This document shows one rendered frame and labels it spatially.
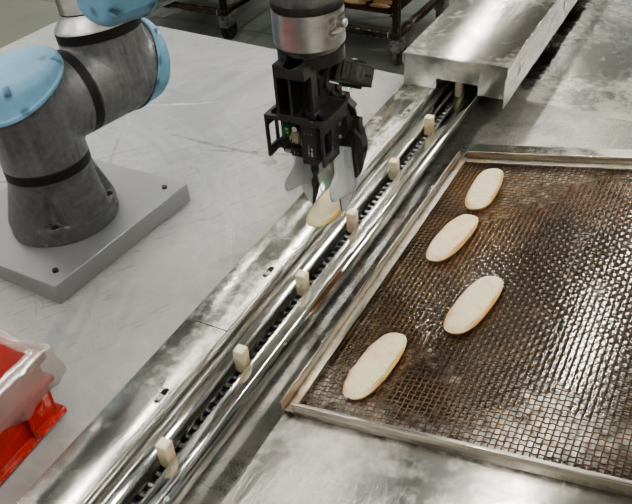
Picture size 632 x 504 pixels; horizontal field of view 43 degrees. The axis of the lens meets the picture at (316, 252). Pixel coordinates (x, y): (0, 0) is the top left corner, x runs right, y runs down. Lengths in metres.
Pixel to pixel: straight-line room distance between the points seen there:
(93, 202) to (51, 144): 0.10
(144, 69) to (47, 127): 0.16
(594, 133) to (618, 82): 0.20
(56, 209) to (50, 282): 0.11
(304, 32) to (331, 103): 0.10
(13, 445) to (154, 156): 0.61
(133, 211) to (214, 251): 0.14
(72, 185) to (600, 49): 1.03
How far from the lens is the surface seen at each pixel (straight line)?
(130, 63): 1.12
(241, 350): 0.87
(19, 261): 1.12
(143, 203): 1.16
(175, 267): 1.08
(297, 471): 0.73
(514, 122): 1.37
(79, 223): 1.11
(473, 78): 1.34
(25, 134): 1.06
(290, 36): 0.81
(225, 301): 0.94
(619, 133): 1.36
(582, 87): 1.50
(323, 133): 0.83
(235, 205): 1.18
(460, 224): 0.96
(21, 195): 1.12
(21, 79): 1.05
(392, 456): 0.72
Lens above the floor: 1.48
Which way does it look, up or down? 38 degrees down
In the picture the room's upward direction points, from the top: 5 degrees counter-clockwise
